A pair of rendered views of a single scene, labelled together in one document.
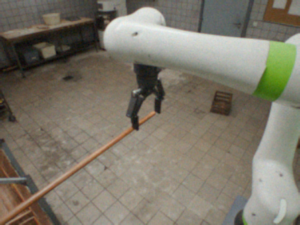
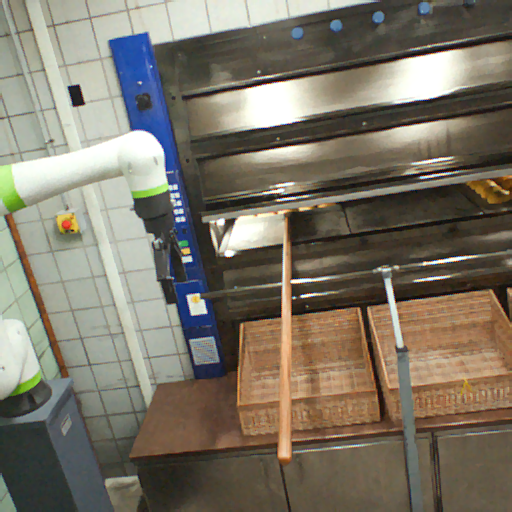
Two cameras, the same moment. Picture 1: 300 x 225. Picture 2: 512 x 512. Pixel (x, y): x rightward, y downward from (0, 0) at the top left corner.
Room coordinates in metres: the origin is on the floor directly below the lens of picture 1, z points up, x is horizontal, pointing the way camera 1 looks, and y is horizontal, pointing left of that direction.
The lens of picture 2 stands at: (1.85, -0.53, 2.01)
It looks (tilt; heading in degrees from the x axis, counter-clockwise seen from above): 20 degrees down; 147
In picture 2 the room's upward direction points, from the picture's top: 11 degrees counter-clockwise
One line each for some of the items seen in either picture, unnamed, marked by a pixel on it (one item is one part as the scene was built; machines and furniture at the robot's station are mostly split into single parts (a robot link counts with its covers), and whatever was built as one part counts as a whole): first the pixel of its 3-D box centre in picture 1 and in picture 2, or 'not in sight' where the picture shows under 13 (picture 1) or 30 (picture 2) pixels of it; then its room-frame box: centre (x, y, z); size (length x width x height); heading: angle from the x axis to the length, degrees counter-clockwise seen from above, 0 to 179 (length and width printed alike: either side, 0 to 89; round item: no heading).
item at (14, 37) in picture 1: (53, 43); not in sight; (5.03, 2.49, 0.45); 2.20 x 0.80 x 0.90; 139
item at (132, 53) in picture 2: not in sight; (216, 222); (-1.02, 1.09, 1.07); 1.93 x 0.16 x 2.15; 139
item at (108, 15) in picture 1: (110, 25); not in sight; (6.01, 1.13, 0.66); 0.92 x 0.59 x 1.32; 139
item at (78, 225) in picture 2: not in sight; (70, 221); (-0.57, 0.12, 1.46); 0.10 x 0.07 x 0.10; 49
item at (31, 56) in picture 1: (28, 55); not in sight; (4.50, 2.95, 0.35); 0.50 x 0.36 x 0.24; 49
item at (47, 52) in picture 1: (44, 49); not in sight; (4.82, 2.67, 0.35); 0.50 x 0.36 x 0.24; 51
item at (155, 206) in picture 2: (148, 64); (152, 204); (0.61, 0.01, 1.70); 0.12 x 0.09 x 0.06; 50
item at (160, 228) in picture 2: (146, 83); (161, 232); (0.61, 0.01, 1.63); 0.08 x 0.07 x 0.09; 140
